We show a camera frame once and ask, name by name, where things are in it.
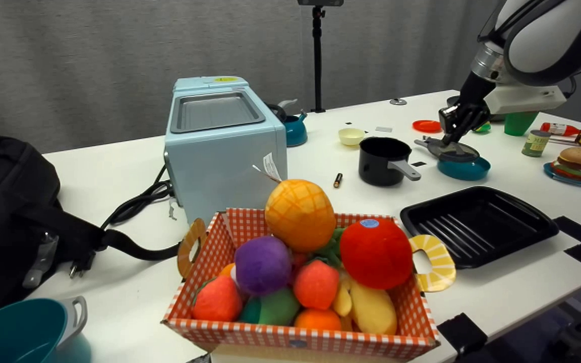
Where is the purple plush fruit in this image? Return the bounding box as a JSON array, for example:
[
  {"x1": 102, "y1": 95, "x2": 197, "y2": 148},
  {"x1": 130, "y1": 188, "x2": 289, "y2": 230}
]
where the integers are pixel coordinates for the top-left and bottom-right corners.
[{"x1": 234, "y1": 235, "x2": 293, "y2": 297}]

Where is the orange plush pineapple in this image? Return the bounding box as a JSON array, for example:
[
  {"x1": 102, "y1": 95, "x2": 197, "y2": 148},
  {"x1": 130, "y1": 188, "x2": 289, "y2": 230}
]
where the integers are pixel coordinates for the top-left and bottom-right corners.
[{"x1": 265, "y1": 180, "x2": 337, "y2": 251}]

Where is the glass pan lid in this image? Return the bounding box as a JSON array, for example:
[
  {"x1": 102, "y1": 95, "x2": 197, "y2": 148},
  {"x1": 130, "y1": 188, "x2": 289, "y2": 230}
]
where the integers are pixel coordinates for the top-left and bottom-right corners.
[{"x1": 419, "y1": 137, "x2": 478, "y2": 161}]

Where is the green cup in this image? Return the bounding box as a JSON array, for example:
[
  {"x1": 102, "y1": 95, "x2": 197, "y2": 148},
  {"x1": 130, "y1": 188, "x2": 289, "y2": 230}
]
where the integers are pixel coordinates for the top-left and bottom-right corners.
[{"x1": 504, "y1": 111, "x2": 538, "y2": 137}]

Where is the teal pot with handle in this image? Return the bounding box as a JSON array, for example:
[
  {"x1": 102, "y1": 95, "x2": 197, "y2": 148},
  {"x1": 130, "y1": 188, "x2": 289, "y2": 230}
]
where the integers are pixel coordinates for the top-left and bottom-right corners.
[{"x1": 0, "y1": 297, "x2": 94, "y2": 363}]

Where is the light blue toaster oven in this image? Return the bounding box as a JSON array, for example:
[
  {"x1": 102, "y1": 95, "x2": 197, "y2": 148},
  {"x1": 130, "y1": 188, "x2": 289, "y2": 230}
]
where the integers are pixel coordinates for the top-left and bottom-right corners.
[{"x1": 164, "y1": 77, "x2": 286, "y2": 221}]

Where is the black tripod stand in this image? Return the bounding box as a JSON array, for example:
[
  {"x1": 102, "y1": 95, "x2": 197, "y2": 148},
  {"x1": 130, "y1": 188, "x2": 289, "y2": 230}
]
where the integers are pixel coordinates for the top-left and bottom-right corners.
[{"x1": 298, "y1": 0, "x2": 345, "y2": 113}]

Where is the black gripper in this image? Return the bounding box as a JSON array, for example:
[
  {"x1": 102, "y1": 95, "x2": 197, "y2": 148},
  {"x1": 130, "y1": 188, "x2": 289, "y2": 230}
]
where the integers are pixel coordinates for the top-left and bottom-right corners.
[{"x1": 439, "y1": 103, "x2": 491, "y2": 142}]

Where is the black plastic tray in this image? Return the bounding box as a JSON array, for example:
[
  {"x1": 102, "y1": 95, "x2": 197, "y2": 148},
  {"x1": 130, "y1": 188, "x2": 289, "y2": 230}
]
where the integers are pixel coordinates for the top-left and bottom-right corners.
[{"x1": 400, "y1": 186, "x2": 559, "y2": 268}]

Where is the red plush tomato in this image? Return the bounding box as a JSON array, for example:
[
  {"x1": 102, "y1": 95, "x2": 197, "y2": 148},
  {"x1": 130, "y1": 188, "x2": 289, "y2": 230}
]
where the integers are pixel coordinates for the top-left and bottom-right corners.
[{"x1": 339, "y1": 218, "x2": 415, "y2": 290}]

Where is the black backpack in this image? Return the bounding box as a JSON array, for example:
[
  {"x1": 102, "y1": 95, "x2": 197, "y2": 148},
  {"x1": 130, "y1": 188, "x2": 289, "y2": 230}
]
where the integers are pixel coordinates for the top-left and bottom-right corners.
[{"x1": 0, "y1": 135, "x2": 177, "y2": 309}]

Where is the small green jar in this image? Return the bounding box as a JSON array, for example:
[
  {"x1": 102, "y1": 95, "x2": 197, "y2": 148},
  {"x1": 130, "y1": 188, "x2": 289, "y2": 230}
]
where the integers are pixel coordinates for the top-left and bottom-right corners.
[{"x1": 523, "y1": 128, "x2": 551, "y2": 157}]

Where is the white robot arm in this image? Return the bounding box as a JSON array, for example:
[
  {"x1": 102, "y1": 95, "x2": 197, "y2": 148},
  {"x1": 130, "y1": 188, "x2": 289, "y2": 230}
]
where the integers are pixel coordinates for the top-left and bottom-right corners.
[{"x1": 440, "y1": 0, "x2": 581, "y2": 145}]

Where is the yellow plush banana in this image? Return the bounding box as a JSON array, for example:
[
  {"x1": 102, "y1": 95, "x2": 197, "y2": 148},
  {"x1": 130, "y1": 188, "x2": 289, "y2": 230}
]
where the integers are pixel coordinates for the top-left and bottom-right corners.
[{"x1": 334, "y1": 277, "x2": 397, "y2": 334}]

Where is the blue frying pan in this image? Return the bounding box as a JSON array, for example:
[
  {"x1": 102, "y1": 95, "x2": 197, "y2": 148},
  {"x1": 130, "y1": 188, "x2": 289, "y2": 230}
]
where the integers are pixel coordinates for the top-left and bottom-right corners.
[{"x1": 439, "y1": 155, "x2": 491, "y2": 181}]

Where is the red round lid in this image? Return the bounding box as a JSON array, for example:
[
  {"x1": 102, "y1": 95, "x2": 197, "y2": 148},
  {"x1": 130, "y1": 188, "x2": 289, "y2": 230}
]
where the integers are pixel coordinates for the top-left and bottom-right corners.
[{"x1": 413, "y1": 119, "x2": 443, "y2": 133}]

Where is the checkered fruit basket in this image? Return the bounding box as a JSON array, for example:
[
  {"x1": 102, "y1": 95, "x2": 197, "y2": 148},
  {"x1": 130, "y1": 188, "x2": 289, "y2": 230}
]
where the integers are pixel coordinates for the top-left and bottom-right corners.
[{"x1": 164, "y1": 208, "x2": 443, "y2": 360}]

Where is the black cooking pot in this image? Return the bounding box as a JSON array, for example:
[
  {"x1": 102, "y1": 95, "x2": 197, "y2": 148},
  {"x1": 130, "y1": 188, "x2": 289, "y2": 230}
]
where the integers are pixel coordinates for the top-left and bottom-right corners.
[{"x1": 359, "y1": 137, "x2": 423, "y2": 188}]

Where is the blue plate with toy burger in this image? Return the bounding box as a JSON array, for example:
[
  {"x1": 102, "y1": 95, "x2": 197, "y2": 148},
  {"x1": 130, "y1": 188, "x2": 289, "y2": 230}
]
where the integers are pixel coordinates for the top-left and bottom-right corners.
[{"x1": 543, "y1": 145, "x2": 581, "y2": 186}]

